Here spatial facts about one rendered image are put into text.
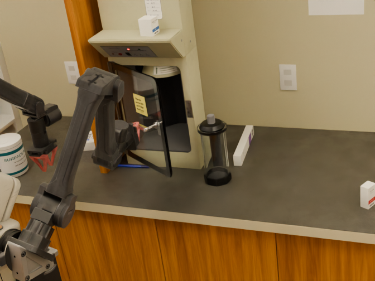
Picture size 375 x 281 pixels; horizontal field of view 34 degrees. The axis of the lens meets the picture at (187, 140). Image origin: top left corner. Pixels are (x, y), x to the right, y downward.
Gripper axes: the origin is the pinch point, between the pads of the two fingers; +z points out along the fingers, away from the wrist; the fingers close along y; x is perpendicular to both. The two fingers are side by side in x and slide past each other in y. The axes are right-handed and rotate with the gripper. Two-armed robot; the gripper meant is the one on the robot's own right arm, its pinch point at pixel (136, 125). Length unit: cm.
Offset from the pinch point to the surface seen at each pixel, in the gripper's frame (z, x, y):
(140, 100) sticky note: 4.8, -0.9, 8.0
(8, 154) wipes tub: -2, 59, -15
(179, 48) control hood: 11.3, -16.1, 25.4
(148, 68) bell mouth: 18.9, 1.1, 14.7
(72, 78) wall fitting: 58, 62, -7
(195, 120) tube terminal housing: 16.1, -16.0, -4.9
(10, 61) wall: 59, 97, 1
